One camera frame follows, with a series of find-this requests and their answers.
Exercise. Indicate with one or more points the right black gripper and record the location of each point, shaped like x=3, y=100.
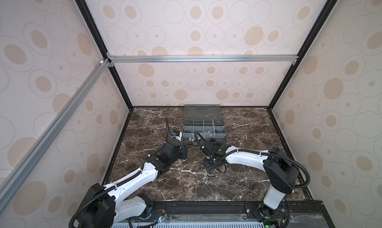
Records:
x=211, y=156

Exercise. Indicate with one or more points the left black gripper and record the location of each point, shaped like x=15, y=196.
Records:
x=184, y=150

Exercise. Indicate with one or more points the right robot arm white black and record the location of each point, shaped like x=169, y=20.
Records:
x=284, y=173

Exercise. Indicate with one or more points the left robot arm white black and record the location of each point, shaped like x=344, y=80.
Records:
x=134, y=180

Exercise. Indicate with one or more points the clear plastic organizer box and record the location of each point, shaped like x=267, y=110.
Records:
x=206, y=119

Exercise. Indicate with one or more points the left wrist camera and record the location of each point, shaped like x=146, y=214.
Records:
x=177, y=135

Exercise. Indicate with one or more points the diagonal aluminium rail left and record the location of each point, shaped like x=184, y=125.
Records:
x=39, y=148

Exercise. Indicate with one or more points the horizontal aluminium rail back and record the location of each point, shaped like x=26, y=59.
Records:
x=181, y=59

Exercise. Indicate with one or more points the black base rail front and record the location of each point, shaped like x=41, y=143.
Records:
x=290, y=214

